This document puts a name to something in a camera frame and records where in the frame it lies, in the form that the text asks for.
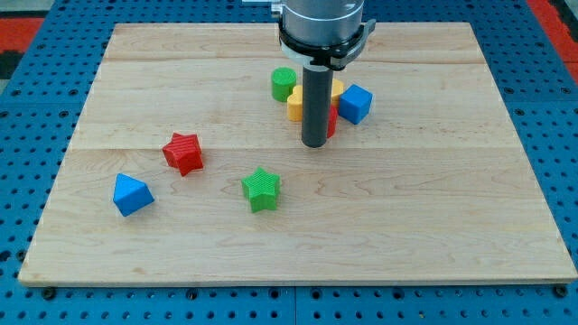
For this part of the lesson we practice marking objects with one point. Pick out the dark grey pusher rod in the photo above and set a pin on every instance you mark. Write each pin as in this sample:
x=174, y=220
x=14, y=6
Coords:
x=316, y=106

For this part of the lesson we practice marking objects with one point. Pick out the green star block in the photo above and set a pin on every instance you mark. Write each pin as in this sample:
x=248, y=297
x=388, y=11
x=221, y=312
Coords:
x=261, y=189

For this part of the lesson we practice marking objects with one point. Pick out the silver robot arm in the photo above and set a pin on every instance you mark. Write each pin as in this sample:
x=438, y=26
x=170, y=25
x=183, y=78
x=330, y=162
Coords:
x=323, y=36

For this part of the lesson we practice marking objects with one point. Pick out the red circle block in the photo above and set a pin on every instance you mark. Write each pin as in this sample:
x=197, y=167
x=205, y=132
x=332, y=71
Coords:
x=332, y=122

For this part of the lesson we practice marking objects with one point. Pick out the red star block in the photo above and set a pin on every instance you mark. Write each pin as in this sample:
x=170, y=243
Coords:
x=183, y=153

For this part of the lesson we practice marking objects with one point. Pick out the yellow heart block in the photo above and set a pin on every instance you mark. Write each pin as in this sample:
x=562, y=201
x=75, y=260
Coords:
x=295, y=101

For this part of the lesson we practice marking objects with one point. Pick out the green cylinder block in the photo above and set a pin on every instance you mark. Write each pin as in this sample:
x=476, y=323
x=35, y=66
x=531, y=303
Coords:
x=283, y=80

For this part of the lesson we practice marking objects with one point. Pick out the blue cube block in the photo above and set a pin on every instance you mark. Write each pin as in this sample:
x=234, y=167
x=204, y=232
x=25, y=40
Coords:
x=355, y=104

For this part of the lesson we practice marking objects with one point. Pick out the wooden board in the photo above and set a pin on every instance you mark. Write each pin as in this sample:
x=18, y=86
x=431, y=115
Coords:
x=432, y=187

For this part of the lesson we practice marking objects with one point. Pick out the blue triangle block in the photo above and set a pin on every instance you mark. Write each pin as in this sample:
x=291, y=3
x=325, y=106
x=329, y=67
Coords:
x=130, y=194

